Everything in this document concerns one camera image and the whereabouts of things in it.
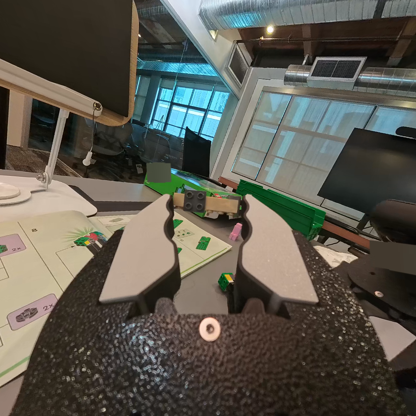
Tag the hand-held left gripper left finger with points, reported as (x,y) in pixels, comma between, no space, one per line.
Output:
(139,256)

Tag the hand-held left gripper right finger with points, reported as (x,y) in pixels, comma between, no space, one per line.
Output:
(276,260)

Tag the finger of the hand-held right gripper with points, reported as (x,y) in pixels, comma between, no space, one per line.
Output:
(393,339)

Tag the tan and grey brick assembly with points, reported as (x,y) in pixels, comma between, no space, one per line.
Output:
(224,204)

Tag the grey desk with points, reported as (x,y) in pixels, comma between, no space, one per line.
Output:
(204,269)

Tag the white plastic bag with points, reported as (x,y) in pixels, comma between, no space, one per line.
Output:
(338,258)

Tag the pink brick piece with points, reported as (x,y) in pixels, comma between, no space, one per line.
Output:
(235,231)

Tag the stack of green plastic crates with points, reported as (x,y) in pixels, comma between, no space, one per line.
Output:
(286,208)

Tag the green and yellow brick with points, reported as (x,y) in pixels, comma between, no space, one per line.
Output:
(225,280)

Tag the black padded chair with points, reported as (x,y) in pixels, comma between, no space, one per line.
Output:
(393,217)

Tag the green toy box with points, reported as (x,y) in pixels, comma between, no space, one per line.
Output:
(195,185)

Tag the open brick instruction booklet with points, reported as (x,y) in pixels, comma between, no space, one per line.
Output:
(48,247)

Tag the dark mesh office chairs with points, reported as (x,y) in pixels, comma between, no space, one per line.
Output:
(136,146)

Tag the large black screen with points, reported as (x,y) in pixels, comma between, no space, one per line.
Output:
(367,169)

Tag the large window with blinds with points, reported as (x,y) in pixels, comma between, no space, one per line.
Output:
(308,136)

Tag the white round disc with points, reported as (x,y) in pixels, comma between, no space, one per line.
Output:
(8,191)

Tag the distant grid window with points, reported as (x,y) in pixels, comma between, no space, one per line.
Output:
(188,110)

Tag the white metal stand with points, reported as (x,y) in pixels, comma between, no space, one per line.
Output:
(48,89)

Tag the white air vent unit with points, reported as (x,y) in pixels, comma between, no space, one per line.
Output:
(336,69)

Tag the black panel with wooden edge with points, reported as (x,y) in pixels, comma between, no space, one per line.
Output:
(65,48)

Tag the black post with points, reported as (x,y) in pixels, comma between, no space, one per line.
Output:
(4,130)

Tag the wall ventilation grille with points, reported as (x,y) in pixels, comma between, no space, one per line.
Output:
(239,65)

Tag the silver duct section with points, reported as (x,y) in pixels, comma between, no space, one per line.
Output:
(383,79)

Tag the silver ceiling duct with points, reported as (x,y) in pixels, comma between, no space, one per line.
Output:
(292,13)

